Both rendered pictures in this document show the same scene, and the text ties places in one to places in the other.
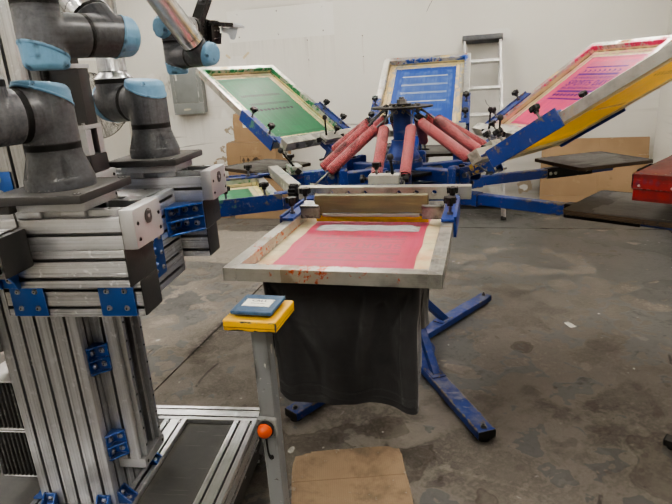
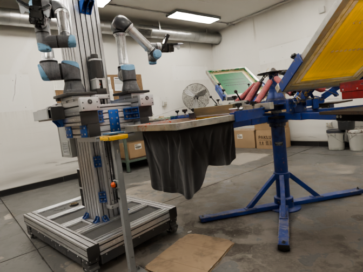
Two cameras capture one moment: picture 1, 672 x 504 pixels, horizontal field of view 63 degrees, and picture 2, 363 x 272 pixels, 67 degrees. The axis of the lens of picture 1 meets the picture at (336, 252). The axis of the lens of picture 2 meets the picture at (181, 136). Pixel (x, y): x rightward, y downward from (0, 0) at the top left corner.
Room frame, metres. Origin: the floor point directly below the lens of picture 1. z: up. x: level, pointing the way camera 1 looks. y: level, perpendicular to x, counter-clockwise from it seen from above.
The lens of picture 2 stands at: (0.04, -1.14, 1.06)
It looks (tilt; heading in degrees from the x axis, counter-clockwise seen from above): 5 degrees down; 36
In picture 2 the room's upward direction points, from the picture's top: 7 degrees counter-clockwise
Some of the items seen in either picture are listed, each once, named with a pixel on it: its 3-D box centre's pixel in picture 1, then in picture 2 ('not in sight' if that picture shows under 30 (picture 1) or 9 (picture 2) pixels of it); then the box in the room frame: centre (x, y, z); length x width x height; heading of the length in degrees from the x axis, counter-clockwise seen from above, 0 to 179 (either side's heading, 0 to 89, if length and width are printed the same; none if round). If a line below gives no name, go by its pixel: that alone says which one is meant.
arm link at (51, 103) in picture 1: (42, 111); (70, 70); (1.25, 0.62, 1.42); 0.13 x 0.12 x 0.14; 146
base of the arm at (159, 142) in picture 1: (153, 139); (130, 86); (1.74, 0.55, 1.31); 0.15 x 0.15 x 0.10
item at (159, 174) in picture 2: (341, 342); (165, 162); (1.41, 0.00, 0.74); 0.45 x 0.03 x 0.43; 75
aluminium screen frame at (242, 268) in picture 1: (359, 234); (194, 121); (1.70, -0.08, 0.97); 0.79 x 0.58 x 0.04; 165
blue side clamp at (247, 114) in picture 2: (451, 215); (247, 114); (1.85, -0.41, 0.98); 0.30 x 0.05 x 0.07; 165
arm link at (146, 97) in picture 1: (145, 100); (128, 72); (1.75, 0.55, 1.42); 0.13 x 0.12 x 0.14; 58
